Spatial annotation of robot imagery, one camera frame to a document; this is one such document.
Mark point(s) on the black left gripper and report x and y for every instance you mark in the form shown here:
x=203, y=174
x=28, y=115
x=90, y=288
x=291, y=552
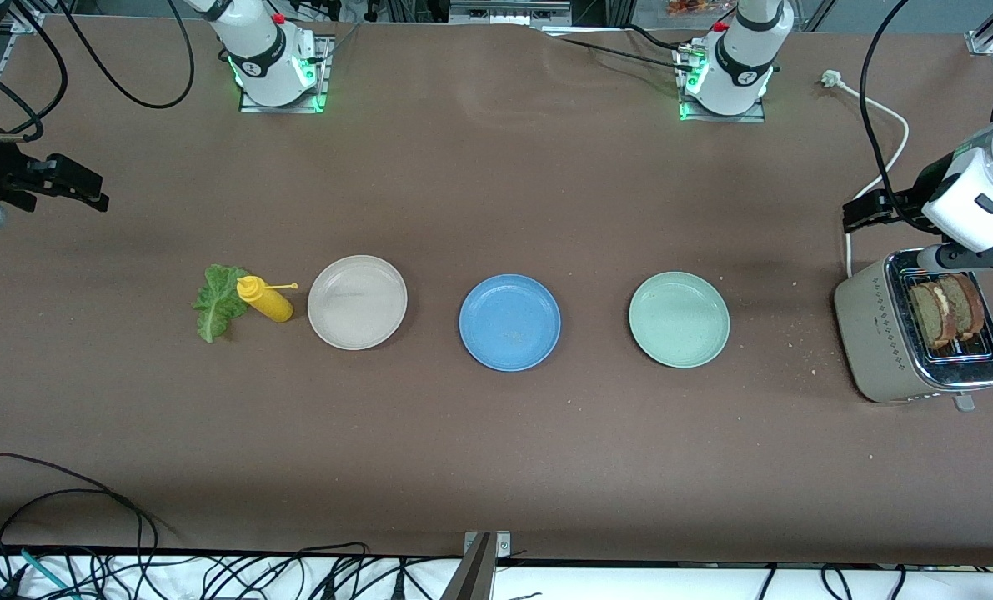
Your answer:
x=902, y=205

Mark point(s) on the brown toast bread slice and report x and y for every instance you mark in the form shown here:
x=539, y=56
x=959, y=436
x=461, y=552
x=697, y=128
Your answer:
x=970, y=302
x=930, y=317

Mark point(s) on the green lettuce leaf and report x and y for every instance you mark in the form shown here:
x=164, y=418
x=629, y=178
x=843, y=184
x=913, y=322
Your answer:
x=217, y=302

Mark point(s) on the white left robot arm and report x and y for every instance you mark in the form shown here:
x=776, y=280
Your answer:
x=742, y=67

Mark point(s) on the mint green round plate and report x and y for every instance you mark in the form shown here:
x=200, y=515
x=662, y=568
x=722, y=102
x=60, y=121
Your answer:
x=679, y=320

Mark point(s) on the beige round plate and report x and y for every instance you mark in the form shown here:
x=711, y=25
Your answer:
x=357, y=302

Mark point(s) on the blue round plate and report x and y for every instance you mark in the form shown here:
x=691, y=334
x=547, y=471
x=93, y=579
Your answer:
x=509, y=322

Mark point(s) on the beige chrome toaster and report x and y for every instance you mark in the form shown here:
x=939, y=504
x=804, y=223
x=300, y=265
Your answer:
x=875, y=333

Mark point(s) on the yellow mustard squeeze bottle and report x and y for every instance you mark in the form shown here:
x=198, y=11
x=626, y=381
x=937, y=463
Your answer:
x=269, y=304

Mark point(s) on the orange snack bag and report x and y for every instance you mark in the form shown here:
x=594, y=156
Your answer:
x=689, y=7

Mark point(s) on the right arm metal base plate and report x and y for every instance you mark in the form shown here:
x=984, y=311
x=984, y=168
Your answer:
x=323, y=83

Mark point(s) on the silver metal rail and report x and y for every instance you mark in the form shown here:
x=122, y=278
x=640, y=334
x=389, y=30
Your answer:
x=509, y=12

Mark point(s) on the metal table edge bracket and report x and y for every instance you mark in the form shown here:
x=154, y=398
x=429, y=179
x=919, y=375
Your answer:
x=475, y=571

